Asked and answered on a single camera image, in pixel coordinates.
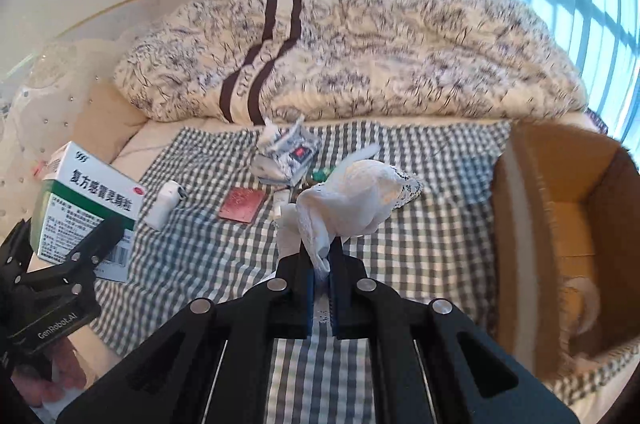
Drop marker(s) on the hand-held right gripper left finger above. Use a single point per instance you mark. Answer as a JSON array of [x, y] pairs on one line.
[[309, 294]]

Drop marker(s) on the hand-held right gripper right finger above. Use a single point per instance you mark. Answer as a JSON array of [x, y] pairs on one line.
[[339, 299]]

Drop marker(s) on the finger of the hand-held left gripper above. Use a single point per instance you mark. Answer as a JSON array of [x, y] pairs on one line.
[[95, 239], [12, 249]]

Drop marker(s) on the green and white medicine box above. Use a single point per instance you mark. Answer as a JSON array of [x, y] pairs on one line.
[[85, 189]]

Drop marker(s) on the white lace cloth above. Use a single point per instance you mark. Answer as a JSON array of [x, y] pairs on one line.
[[350, 199]]

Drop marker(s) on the cardboard box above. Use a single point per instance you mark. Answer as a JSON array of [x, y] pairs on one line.
[[540, 214]]

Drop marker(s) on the person's left hand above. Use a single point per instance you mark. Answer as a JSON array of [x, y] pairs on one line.
[[55, 371]]

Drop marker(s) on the small white bottle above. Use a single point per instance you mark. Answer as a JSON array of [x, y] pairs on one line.
[[165, 204]]

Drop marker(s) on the checked cloth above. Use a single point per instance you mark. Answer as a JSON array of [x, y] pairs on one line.
[[200, 244]]

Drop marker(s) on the red card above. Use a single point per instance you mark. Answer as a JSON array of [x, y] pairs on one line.
[[242, 204]]

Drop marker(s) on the small green object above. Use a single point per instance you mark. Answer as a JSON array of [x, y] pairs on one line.
[[320, 176]]

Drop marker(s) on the beige pillow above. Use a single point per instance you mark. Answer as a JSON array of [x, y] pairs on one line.
[[105, 119]]

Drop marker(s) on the crumpled blue and white packet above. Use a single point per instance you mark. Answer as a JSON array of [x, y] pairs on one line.
[[290, 149]]

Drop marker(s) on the white tufted headboard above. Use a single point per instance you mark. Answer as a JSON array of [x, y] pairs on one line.
[[45, 94]]

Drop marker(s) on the white roll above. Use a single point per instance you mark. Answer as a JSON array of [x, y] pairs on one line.
[[582, 304]]

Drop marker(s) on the floral duvet with brown stripes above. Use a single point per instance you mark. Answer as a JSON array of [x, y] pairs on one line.
[[400, 54]]

